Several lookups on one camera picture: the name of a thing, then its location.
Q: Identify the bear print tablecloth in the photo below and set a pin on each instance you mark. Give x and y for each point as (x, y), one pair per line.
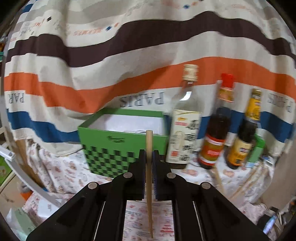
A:
(69, 171)

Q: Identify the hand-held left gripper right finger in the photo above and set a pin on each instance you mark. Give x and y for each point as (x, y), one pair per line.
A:
(155, 171)

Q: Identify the green drink carton with straw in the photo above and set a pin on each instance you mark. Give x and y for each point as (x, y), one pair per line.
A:
(257, 150)

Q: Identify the cooking wine bottle white label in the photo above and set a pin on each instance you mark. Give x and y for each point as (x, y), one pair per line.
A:
(182, 139)

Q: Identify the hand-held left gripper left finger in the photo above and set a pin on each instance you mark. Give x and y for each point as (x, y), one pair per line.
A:
(143, 169)

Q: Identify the striped cloth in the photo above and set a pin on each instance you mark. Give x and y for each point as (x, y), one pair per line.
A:
(115, 58)

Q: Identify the dark electronic device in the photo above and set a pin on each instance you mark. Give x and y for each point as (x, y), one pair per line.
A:
(270, 223)

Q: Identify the slim wooden chopstick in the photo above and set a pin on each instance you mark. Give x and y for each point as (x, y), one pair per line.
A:
(149, 143)

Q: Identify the yellow-labelled dark sauce bottle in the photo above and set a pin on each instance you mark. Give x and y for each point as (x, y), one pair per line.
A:
(240, 148)

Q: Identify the green checkered box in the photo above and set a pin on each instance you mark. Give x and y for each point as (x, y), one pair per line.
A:
(104, 143)

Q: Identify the pale green box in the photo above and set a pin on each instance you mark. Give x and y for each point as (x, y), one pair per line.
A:
(24, 221)

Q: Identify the red-capped dark sauce bottle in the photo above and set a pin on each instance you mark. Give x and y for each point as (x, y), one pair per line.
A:
(212, 148)

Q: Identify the brown board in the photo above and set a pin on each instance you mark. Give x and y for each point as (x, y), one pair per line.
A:
(282, 180)

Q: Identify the white metal frame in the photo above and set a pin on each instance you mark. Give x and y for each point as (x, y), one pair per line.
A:
(23, 173)

